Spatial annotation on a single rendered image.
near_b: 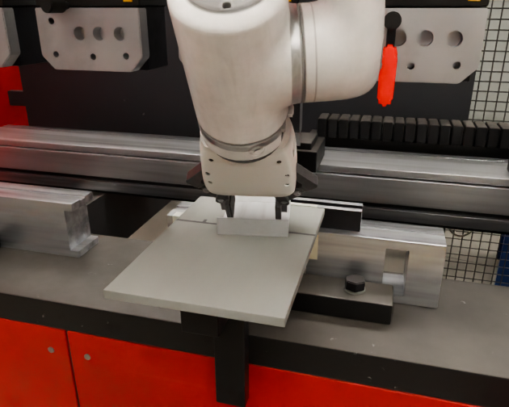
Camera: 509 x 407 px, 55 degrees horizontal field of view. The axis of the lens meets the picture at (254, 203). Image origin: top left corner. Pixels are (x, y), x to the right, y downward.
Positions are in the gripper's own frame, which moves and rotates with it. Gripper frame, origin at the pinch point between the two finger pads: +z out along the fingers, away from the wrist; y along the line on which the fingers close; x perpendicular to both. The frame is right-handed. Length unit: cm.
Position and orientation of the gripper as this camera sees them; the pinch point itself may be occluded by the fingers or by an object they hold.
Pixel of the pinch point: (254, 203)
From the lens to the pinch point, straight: 60.7
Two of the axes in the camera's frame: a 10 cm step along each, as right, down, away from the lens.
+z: 0.6, 4.7, 8.8
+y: -10.0, -0.4, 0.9
